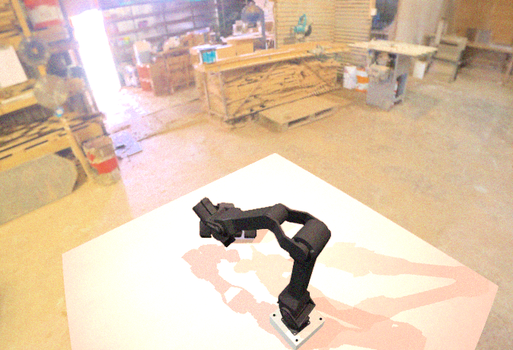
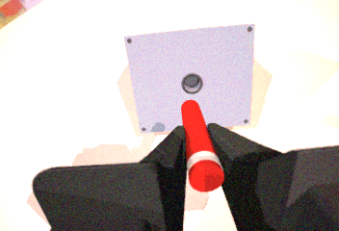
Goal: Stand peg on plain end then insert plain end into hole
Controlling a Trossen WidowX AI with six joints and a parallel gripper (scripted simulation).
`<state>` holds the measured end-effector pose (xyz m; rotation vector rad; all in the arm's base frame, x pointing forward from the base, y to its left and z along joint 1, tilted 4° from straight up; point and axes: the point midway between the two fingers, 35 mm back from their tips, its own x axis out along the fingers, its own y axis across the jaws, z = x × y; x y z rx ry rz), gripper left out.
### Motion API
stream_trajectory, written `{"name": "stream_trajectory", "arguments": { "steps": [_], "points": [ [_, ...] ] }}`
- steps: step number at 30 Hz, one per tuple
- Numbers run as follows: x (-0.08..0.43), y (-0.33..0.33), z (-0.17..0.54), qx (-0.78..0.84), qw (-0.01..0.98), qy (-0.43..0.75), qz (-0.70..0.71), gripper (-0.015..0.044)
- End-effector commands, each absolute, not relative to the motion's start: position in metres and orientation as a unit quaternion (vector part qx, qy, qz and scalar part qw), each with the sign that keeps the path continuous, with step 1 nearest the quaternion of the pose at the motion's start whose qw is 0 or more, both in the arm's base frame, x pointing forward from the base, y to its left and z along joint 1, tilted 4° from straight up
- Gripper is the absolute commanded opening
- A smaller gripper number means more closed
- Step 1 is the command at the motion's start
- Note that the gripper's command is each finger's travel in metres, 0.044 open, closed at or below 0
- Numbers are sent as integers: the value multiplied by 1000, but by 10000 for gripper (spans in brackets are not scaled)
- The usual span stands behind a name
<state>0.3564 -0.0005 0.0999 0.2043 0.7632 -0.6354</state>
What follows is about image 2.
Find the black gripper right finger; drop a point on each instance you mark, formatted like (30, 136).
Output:
(263, 187)

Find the red peg with white band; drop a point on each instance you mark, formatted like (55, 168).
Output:
(204, 168)

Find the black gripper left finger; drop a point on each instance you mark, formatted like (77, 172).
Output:
(153, 188)

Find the light grey sloped panel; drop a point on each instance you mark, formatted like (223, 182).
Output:
(212, 66)

